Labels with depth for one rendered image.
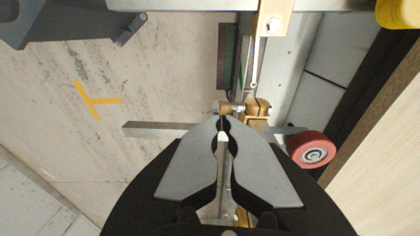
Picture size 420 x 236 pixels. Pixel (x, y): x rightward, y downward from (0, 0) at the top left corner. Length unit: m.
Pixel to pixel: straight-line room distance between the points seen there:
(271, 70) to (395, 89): 0.29
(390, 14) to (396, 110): 0.15
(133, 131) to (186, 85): 0.88
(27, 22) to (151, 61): 0.65
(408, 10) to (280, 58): 0.30
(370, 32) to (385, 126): 0.18
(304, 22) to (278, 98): 0.23
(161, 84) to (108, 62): 0.43
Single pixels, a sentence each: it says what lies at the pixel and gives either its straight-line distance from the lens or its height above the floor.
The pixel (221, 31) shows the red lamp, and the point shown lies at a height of 0.70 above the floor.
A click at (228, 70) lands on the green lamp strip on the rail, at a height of 0.70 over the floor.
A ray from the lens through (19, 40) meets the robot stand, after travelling 0.85.
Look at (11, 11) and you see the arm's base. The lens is 0.79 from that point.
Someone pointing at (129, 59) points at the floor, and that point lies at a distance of 1.32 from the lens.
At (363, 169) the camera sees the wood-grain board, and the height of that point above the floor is 0.90.
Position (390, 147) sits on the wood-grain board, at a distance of 0.43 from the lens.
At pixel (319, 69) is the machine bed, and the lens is 0.51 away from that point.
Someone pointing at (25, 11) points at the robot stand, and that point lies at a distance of 0.79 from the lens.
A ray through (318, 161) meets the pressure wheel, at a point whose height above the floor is 0.91.
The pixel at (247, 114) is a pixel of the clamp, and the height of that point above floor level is 0.86.
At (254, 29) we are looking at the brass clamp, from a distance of 0.29.
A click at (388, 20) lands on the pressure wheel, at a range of 0.30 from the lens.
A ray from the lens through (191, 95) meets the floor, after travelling 1.23.
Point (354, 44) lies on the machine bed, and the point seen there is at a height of 0.77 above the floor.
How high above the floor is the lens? 1.11
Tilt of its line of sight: 58 degrees down
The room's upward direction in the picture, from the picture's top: 174 degrees counter-clockwise
